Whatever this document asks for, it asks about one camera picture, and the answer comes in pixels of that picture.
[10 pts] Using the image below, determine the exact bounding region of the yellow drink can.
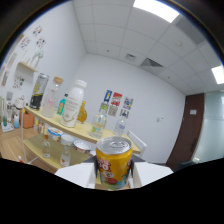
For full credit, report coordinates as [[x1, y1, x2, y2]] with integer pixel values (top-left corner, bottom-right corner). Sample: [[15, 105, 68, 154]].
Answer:
[[95, 135, 134, 191]]

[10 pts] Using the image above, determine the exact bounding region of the clear bottle orange cap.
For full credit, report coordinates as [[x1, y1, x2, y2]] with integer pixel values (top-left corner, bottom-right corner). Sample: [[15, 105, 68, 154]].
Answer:
[[41, 133, 52, 159]]

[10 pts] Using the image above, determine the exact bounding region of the clear bottle green cap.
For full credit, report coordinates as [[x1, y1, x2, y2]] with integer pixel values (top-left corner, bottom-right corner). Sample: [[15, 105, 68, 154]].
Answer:
[[89, 101, 109, 140]]

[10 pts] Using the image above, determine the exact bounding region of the white bowl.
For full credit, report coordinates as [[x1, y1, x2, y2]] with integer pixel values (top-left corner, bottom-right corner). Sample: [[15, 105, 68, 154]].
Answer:
[[60, 134, 75, 147], [73, 139, 92, 154]]

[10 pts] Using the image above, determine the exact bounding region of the blue rim bowl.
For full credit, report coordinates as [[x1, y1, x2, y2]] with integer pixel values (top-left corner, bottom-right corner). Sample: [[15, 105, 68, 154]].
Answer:
[[47, 127, 64, 143]]

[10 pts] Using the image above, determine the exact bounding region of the brown door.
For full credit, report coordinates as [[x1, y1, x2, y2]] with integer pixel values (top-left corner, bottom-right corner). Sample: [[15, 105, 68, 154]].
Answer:
[[165, 93, 206, 171]]

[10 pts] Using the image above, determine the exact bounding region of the clear bottle blue cap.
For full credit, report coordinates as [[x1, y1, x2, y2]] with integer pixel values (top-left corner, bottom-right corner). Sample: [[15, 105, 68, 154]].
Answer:
[[113, 109, 129, 137]]

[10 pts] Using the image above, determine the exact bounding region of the amber round bottle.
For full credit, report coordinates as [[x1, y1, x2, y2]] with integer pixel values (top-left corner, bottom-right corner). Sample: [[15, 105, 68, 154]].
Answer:
[[77, 100, 88, 125]]

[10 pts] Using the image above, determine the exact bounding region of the large white bottle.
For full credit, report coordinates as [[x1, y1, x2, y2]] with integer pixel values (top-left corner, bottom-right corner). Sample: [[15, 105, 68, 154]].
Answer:
[[59, 79, 88, 129]]

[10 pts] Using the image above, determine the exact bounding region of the small teal bottle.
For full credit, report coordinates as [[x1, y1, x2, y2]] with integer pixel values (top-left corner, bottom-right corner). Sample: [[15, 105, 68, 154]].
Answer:
[[56, 93, 69, 117]]

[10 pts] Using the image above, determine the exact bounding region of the orange basket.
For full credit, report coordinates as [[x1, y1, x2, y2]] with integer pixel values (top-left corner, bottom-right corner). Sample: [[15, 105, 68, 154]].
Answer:
[[19, 109, 35, 129]]

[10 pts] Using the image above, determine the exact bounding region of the glass jar cork lid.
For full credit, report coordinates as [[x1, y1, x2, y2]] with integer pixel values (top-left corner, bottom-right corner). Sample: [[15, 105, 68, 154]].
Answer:
[[41, 76, 64, 118]]

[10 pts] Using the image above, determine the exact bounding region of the small blue white bottle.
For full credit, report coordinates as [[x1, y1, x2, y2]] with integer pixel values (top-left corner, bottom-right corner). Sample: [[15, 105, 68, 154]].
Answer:
[[13, 114, 20, 129]]

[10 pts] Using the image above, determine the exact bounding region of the white kitchen scale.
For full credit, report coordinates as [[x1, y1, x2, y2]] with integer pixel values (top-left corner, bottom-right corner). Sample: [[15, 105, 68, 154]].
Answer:
[[0, 122, 15, 133]]

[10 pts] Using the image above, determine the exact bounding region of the tall black silver can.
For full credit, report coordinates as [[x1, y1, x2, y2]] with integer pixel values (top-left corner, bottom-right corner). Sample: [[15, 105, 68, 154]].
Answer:
[[29, 72, 50, 111]]

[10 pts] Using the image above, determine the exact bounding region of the white frame wooden shelf rack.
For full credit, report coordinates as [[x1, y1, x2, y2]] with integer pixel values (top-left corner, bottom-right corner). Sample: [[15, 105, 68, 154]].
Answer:
[[20, 105, 148, 174]]

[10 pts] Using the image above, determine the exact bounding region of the wooden wall shelf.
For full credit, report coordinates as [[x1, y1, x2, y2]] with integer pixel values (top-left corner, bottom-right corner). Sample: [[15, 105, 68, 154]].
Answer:
[[18, 61, 40, 73]]

